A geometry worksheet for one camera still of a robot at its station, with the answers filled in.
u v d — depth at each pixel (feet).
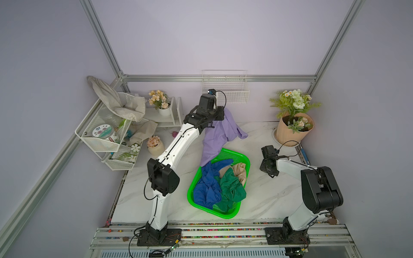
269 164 2.31
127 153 2.79
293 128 3.03
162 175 1.65
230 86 3.22
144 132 2.98
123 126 2.45
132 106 2.68
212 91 2.35
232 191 2.51
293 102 2.94
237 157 3.07
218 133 2.82
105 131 2.17
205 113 2.06
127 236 2.46
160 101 3.16
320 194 1.53
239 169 2.91
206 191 2.53
